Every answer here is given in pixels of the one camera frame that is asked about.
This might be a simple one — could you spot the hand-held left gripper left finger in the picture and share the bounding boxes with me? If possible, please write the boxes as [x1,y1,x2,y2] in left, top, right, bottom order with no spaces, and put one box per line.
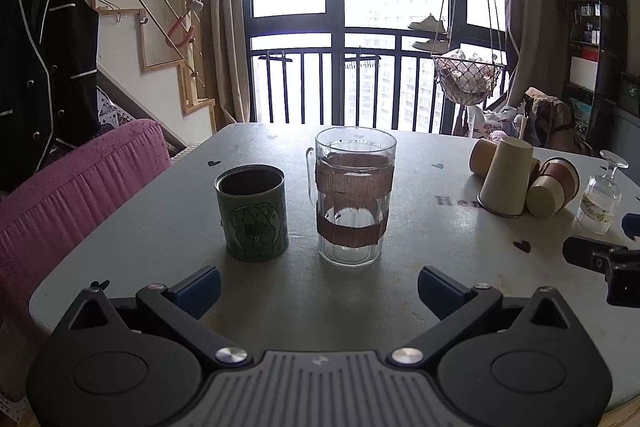
[49,265,249,368]

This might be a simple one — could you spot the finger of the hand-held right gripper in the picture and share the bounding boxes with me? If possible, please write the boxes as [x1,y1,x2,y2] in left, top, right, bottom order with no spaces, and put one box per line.
[621,212,640,242]
[562,235,640,306]

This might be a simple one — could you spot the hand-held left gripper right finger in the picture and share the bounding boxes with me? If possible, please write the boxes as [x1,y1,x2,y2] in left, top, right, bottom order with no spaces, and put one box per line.
[389,265,587,367]

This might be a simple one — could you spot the paper cup with brown sleeve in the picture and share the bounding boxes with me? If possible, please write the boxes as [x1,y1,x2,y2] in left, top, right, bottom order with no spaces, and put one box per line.
[525,156,581,221]

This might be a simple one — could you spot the green printed tin cup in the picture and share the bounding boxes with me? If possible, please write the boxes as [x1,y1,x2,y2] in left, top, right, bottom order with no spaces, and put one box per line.
[214,164,289,263]

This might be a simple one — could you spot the cream paper cup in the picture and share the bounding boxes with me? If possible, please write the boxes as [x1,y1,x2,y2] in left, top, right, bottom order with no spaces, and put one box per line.
[477,135,535,218]

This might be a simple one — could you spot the ribbed glass goblet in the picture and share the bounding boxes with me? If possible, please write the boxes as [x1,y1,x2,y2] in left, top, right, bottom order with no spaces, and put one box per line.
[575,150,629,235]

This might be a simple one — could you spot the glass mug with cardboard bands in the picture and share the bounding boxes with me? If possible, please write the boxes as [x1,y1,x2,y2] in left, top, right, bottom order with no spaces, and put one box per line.
[305,126,398,268]

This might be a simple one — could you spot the pile of bags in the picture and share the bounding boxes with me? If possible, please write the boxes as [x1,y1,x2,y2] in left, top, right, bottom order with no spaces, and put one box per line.
[452,87,593,156]

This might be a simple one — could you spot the pink padded chair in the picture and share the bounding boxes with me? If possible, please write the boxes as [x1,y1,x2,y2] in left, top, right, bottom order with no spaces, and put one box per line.
[0,118,173,348]

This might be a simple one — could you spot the black storage shelf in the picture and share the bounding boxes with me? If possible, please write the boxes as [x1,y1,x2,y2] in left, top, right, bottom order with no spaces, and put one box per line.
[556,0,632,154]

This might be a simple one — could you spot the black balcony railing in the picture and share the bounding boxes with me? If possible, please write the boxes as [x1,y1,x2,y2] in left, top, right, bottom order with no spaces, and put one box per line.
[249,28,507,136]

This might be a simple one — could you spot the beige curtain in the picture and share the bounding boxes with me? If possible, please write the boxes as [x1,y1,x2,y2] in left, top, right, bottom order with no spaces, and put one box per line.
[202,0,251,134]
[501,0,533,110]

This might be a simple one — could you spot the wooden framed board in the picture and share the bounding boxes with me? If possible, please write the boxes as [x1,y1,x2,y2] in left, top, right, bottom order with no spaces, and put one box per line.
[96,8,217,116]

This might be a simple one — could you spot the pair of shoes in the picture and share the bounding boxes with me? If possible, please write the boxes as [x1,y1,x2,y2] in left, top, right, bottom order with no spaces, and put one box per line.
[407,14,452,53]

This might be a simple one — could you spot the black vest with white trim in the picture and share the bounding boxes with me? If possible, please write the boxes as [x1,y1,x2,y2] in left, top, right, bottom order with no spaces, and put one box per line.
[0,0,101,190]

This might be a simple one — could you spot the hanging wire basket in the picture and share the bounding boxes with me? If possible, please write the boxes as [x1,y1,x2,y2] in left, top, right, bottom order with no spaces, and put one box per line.
[432,0,509,106]

